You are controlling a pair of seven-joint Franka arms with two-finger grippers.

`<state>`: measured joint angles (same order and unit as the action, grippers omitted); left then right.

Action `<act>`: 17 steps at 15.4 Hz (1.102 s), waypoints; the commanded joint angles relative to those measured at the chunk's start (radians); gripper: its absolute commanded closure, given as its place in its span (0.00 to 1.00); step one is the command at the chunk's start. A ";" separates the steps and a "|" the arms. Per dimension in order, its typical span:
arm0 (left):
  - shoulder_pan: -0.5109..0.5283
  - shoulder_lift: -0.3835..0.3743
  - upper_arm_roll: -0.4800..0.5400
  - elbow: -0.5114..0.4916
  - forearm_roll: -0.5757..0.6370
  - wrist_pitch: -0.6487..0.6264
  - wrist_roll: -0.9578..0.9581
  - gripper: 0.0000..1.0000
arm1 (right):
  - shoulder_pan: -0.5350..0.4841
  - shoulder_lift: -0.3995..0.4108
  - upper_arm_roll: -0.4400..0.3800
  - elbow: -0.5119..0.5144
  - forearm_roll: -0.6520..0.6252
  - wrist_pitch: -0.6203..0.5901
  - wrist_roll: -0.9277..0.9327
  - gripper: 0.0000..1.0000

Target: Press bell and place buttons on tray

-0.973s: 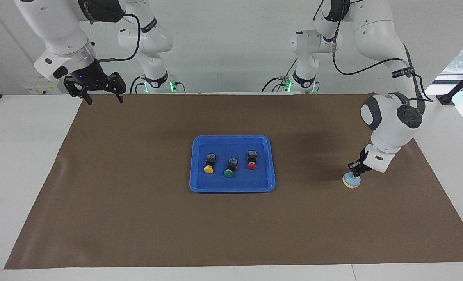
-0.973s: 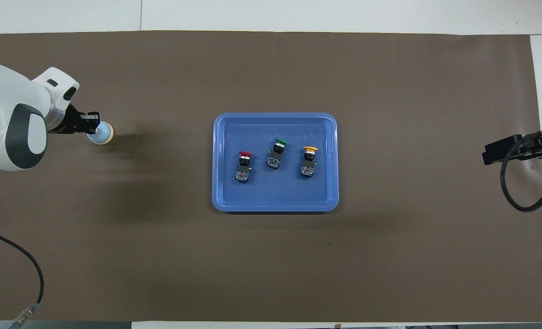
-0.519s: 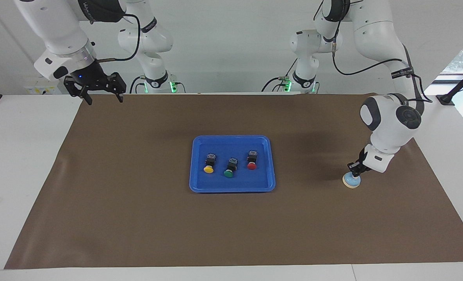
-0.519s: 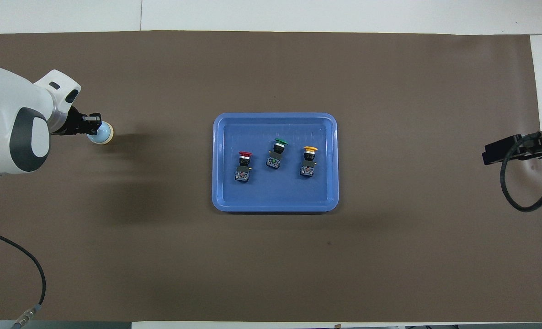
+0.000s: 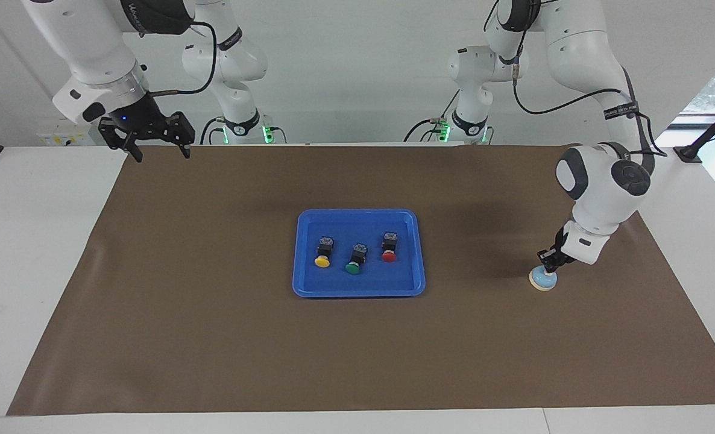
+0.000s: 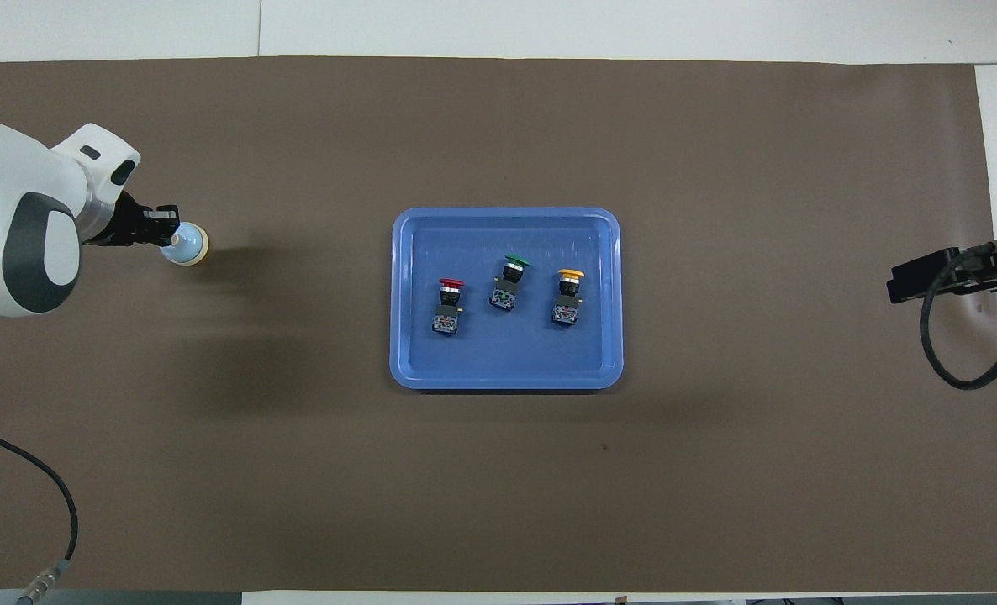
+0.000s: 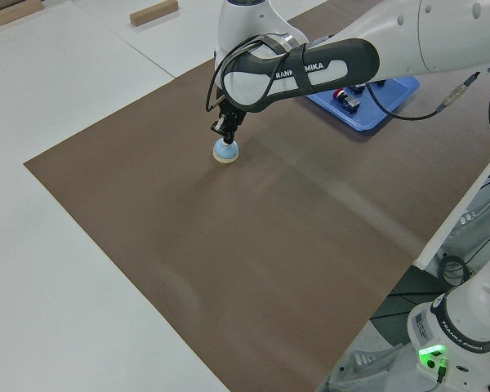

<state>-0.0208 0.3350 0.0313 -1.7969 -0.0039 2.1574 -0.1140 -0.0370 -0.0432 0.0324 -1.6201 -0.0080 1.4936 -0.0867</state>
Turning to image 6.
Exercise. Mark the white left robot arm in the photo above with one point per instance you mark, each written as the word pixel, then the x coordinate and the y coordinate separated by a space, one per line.
pixel 2 193

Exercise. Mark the blue plastic tray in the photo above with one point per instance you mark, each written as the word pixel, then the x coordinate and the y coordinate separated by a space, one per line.
pixel 507 361

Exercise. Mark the green push button switch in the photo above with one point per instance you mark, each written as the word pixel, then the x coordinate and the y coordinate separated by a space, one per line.
pixel 505 296

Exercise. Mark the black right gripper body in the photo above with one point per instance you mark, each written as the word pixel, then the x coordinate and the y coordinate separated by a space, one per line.
pixel 994 270

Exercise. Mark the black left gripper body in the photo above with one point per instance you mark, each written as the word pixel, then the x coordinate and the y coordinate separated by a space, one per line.
pixel 133 225

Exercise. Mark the yellow push button switch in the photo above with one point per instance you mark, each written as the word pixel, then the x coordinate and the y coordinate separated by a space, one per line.
pixel 565 313

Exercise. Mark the light blue call bell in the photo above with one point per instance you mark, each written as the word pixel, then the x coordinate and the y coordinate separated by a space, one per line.
pixel 192 248

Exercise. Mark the red push button switch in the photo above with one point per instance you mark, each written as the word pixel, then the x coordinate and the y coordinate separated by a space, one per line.
pixel 447 321

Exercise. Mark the brown table mat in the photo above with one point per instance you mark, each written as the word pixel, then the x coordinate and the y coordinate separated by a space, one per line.
pixel 297 470

